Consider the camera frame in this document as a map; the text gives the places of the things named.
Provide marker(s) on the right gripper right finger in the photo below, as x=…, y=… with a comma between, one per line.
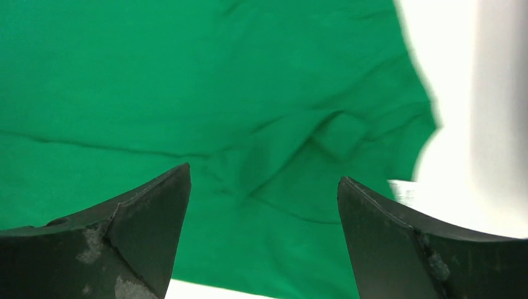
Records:
x=399, y=252

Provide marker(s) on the green t shirt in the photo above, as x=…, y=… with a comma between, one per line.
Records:
x=270, y=102

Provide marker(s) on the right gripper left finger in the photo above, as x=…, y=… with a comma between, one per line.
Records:
x=124, y=247

